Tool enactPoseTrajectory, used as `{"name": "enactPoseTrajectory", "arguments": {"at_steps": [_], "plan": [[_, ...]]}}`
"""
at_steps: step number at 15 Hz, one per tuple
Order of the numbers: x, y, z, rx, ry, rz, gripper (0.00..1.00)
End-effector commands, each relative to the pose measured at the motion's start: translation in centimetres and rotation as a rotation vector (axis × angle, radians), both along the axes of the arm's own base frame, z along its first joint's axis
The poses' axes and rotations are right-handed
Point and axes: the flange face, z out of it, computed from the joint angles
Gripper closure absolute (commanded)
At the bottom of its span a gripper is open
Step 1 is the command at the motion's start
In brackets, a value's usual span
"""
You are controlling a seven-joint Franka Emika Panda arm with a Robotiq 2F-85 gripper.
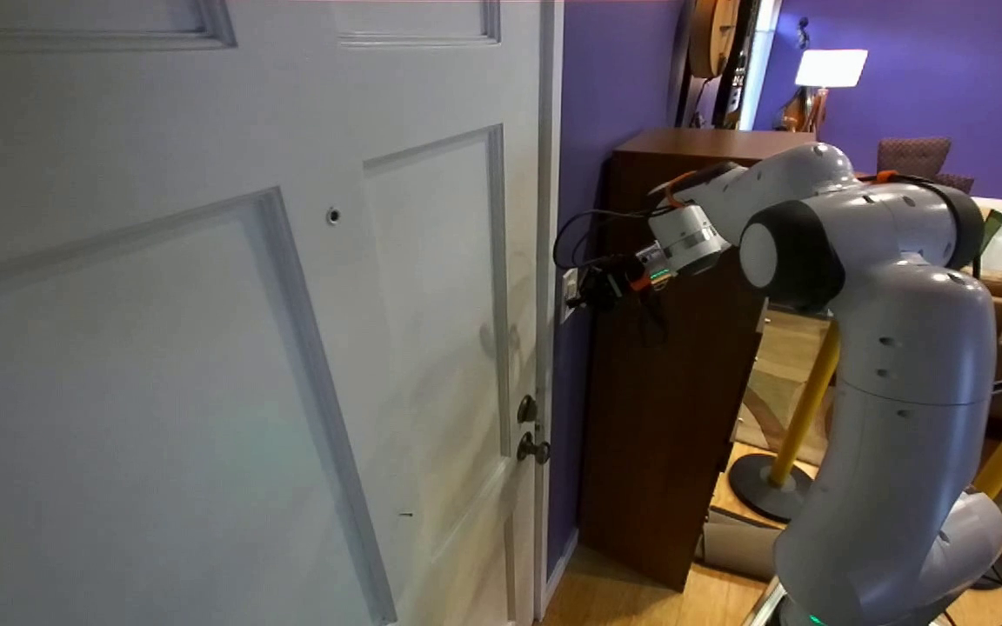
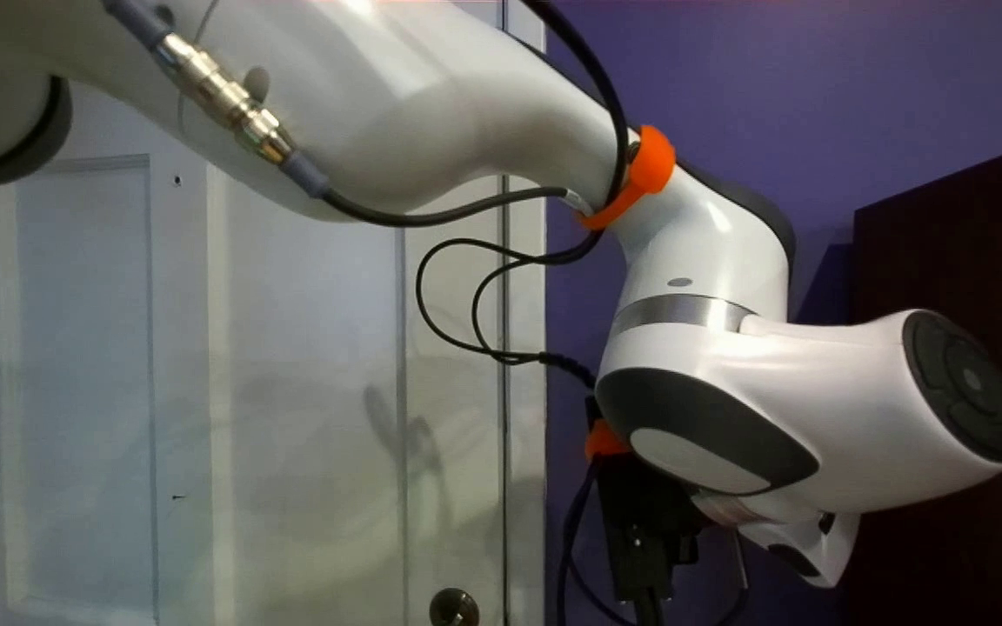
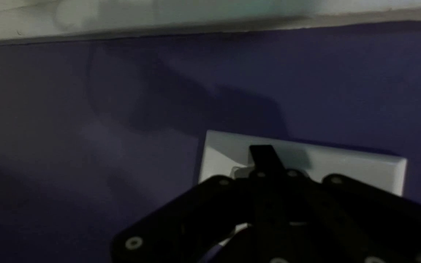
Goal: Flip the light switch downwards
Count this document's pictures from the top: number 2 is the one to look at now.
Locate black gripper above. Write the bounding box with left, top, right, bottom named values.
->
left=593, top=448, right=715, bottom=626

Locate metal door knob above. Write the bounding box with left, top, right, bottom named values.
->
left=425, top=583, right=483, bottom=626

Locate white panel door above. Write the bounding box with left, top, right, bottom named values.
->
left=0, top=0, right=553, bottom=626

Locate dark brown wooden cabinet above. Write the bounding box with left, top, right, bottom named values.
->
left=795, top=133, right=1002, bottom=626

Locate thin black cable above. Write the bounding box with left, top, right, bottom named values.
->
left=412, top=226, right=614, bottom=626

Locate orange cable strap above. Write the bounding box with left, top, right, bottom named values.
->
left=578, top=123, right=682, bottom=232

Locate thick black cable with connector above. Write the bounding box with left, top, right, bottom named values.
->
left=101, top=0, right=632, bottom=231

